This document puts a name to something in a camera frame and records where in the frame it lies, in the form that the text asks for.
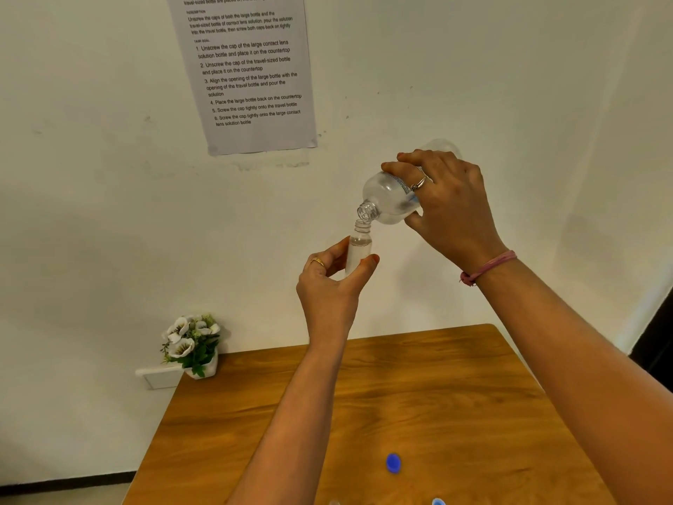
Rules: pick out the person's left hand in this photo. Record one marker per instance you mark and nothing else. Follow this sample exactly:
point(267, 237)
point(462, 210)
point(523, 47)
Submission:
point(326, 299)

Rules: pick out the person's right middle finger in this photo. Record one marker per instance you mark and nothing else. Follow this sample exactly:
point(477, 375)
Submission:
point(415, 155)

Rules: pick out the person's right hand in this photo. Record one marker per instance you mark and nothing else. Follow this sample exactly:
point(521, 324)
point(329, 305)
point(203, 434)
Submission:
point(457, 210)

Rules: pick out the person's right thumb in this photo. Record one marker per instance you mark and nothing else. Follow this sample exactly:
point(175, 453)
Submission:
point(418, 221)

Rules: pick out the white flowers in white pot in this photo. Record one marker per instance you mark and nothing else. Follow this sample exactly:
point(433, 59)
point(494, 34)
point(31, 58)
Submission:
point(192, 347)

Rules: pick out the black baseboard strip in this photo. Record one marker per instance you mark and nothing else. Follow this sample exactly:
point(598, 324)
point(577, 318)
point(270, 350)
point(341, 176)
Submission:
point(63, 483)

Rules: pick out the white printed paper sheet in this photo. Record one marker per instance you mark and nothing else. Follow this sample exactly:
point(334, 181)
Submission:
point(247, 73)

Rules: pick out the pink wrist band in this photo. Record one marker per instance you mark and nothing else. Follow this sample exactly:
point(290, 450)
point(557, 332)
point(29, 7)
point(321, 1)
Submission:
point(489, 265)

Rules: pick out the white wall socket box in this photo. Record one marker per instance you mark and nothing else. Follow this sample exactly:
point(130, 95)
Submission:
point(160, 377)

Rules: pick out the person's right forearm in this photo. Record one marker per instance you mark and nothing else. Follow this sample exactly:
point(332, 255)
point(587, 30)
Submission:
point(578, 373)

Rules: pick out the small clear travel bottle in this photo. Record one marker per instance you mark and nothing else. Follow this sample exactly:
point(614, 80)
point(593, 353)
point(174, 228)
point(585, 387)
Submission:
point(359, 247)

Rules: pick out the person's left thumb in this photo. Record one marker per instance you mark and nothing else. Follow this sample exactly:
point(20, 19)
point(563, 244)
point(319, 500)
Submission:
point(365, 270)

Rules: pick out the person's left forearm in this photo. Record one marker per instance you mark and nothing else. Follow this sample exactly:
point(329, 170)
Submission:
point(294, 431)

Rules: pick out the large clear plastic bottle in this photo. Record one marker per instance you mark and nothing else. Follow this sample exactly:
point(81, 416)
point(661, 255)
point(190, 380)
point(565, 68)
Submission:
point(386, 197)

